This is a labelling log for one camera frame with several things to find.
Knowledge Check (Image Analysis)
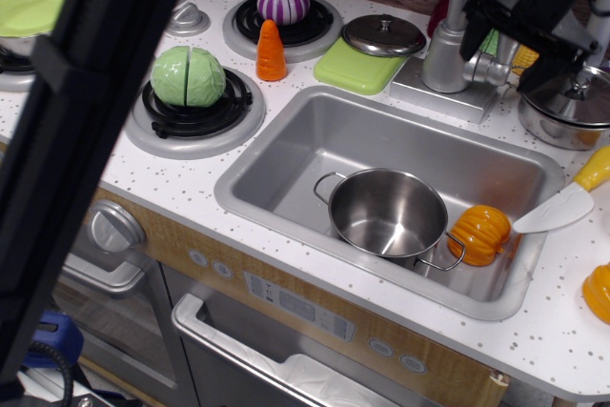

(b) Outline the yellow toy pepper piece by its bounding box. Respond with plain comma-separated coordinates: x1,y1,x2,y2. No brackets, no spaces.
582,264,610,324

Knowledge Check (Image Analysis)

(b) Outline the steel pot with lid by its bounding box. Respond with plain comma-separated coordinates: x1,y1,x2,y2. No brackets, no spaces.
518,67,609,151

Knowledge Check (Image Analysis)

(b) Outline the silver toy faucet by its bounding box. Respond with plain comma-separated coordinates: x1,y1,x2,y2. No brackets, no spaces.
390,0,498,124

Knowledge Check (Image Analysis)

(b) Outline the small steel pot lid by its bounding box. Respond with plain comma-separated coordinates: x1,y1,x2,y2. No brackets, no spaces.
342,14,427,57

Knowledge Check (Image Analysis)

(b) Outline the silver faucet lever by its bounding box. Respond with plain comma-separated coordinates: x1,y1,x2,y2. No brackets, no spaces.
463,31,519,87

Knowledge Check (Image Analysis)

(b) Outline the white yellow toy knife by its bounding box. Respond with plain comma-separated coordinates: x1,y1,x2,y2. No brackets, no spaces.
513,146,609,234

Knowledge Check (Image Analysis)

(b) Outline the green toy cabbage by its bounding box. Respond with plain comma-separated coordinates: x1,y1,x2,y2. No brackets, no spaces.
150,46,227,108

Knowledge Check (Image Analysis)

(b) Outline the blue clamp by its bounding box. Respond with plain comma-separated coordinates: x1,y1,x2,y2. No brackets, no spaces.
23,311,84,368

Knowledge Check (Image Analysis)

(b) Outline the silver oven dial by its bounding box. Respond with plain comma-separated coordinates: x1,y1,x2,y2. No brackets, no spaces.
87,199,146,254

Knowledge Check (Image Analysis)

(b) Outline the black braided cable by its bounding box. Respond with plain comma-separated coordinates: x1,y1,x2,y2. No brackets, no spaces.
28,339,75,407

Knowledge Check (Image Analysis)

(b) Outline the green cutting board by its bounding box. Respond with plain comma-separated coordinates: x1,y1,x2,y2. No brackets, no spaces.
314,38,407,95

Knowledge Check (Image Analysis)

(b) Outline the silver stove knob middle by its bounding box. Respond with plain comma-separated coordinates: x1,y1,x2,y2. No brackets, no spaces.
165,2,211,37

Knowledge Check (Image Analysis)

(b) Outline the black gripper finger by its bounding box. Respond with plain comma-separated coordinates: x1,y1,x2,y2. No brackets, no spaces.
459,6,494,61
517,49,588,95

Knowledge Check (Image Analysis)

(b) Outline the green toy lettuce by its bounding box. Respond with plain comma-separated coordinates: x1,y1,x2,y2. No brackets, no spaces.
479,29,499,57

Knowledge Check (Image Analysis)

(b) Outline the front stove burner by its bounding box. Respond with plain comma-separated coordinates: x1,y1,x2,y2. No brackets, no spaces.
124,69,266,159

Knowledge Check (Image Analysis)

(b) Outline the purple toy onion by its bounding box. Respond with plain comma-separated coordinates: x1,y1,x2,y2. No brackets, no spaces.
256,0,311,26

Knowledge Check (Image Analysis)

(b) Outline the orange toy pumpkin half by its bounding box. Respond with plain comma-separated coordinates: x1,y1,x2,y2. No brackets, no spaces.
447,205,512,267

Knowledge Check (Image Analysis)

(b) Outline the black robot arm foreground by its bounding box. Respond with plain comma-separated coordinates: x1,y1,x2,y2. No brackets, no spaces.
1,0,177,387

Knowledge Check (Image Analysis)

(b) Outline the yellow toy corn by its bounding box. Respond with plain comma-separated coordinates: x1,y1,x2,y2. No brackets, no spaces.
511,45,539,75

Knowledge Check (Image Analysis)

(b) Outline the green plate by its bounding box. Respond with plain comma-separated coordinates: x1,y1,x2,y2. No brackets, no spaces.
1,0,65,38

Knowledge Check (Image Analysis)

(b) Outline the orange toy carrot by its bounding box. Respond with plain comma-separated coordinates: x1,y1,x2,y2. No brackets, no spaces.
255,19,288,81

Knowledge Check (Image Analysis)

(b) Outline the rear right stove burner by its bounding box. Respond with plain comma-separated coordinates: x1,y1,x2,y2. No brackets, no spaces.
222,0,343,64

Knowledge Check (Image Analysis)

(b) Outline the dishwasher door handle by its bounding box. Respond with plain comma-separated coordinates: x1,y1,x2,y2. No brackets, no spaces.
172,294,399,406

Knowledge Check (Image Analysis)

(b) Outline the grey toy sink basin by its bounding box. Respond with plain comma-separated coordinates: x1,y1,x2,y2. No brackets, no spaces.
214,86,564,321

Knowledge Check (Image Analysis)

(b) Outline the steel pot in sink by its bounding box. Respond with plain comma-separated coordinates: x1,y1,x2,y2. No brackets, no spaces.
313,168,465,272

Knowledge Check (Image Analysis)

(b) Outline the oven door handle left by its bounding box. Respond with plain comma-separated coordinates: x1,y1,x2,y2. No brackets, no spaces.
62,254,146,299

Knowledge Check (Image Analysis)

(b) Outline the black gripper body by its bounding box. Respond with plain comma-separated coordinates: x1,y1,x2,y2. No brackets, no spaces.
464,0,601,58

